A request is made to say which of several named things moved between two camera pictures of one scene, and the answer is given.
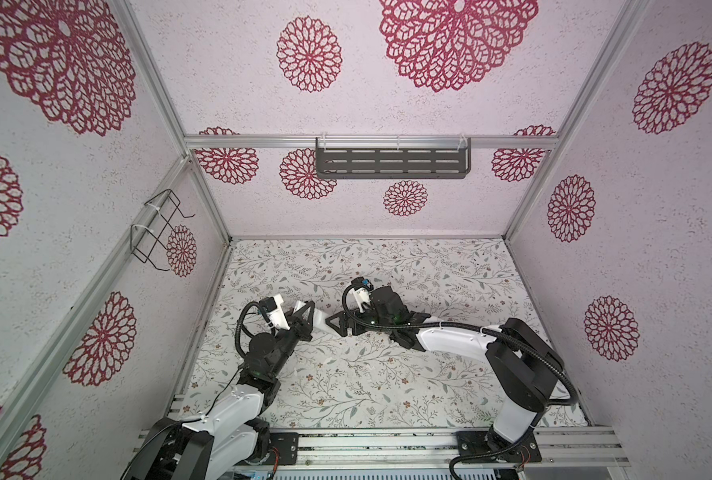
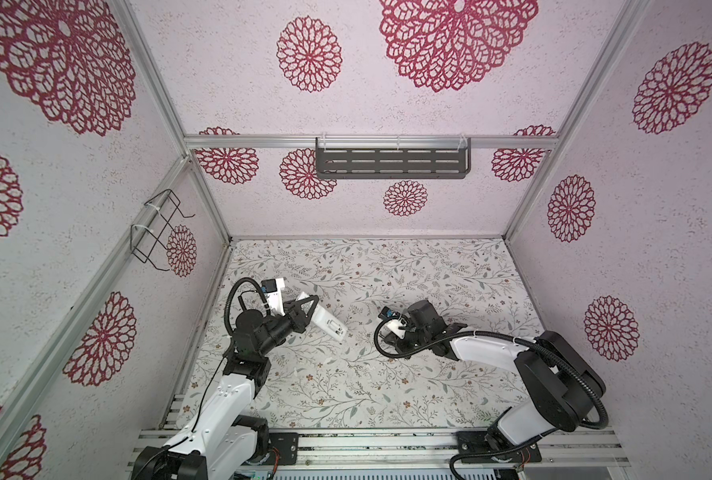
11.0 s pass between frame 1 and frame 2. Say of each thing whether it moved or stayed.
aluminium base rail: stayed
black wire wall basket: stayed
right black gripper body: moved
